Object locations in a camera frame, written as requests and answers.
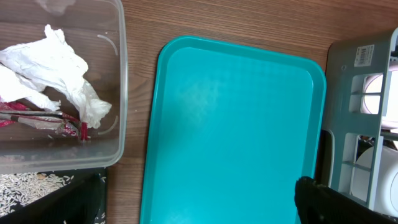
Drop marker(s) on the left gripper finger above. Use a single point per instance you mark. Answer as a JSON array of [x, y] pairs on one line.
[[318, 204]]

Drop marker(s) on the grey bowl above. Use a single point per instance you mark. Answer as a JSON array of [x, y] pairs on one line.
[[386, 195]]

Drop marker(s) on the red snack wrapper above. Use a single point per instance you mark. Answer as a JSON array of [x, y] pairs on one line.
[[56, 121]]

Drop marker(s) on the white napkin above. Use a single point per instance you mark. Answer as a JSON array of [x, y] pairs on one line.
[[54, 63]]

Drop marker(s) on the grey dishwasher rack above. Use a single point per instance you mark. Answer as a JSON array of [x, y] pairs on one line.
[[360, 112]]

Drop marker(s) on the clear plastic waste bin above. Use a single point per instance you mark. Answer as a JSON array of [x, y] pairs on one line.
[[96, 30]]

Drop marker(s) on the teal serving tray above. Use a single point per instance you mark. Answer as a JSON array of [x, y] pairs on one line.
[[232, 128]]

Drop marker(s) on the black plastic tray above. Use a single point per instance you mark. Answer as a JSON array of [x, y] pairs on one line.
[[81, 202]]

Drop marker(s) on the spilled rice pile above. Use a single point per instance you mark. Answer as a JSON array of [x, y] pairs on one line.
[[24, 188]]

